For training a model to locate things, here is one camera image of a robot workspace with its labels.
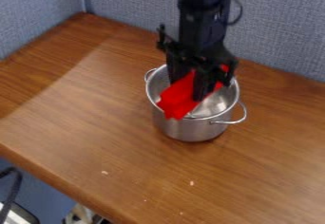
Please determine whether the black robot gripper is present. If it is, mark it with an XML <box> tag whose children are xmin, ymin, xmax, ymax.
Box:
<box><xmin>158</xmin><ymin>3</ymin><xmax>238</xmax><ymax>102</ymax></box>

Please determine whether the red rectangular block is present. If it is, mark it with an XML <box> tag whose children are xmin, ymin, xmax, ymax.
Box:
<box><xmin>155</xmin><ymin>64</ymin><xmax>231</xmax><ymax>121</ymax></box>

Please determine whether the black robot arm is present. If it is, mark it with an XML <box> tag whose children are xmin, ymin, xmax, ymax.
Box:
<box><xmin>156</xmin><ymin>0</ymin><xmax>243</xmax><ymax>102</ymax></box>

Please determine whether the stainless steel pot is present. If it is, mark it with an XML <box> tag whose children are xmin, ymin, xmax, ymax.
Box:
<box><xmin>143</xmin><ymin>65</ymin><xmax>247</xmax><ymax>142</ymax></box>

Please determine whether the white object below table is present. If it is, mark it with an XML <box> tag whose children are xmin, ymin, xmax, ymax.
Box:
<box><xmin>63</xmin><ymin>204</ymin><xmax>112</xmax><ymax>224</ymax></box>

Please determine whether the black and grey corner object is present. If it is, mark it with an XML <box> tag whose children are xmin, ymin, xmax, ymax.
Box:
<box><xmin>0</xmin><ymin>203</ymin><xmax>40</xmax><ymax>224</ymax></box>

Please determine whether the black cable loop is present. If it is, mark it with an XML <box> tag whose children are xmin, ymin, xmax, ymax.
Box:
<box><xmin>0</xmin><ymin>166</ymin><xmax>23</xmax><ymax>224</ymax></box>

